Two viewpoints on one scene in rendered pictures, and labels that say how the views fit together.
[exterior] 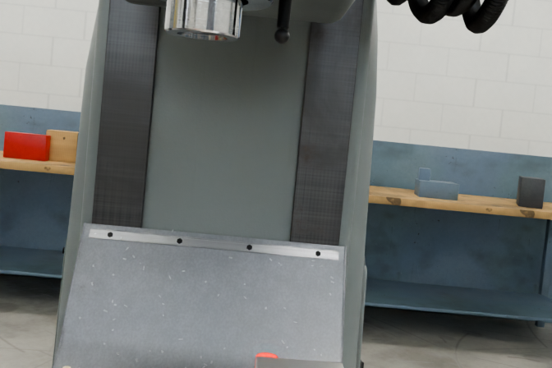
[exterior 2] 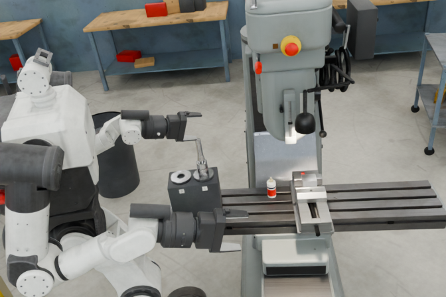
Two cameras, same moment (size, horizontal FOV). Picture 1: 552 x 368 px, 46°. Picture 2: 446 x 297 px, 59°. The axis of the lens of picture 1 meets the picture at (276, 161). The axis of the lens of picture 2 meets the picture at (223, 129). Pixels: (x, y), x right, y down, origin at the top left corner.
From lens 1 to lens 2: 1.36 m
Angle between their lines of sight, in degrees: 29
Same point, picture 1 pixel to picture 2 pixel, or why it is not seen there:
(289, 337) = (304, 150)
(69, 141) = (174, 2)
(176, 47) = not seen: hidden behind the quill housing
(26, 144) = (156, 9)
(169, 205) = not seen: hidden behind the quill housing
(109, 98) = (254, 106)
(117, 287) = (263, 145)
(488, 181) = not seen: outside the picture
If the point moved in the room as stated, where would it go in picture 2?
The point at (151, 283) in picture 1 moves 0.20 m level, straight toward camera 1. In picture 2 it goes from (271, 143) to (279, 166)
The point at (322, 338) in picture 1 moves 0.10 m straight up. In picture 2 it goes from (311, 150) to (311, 133)
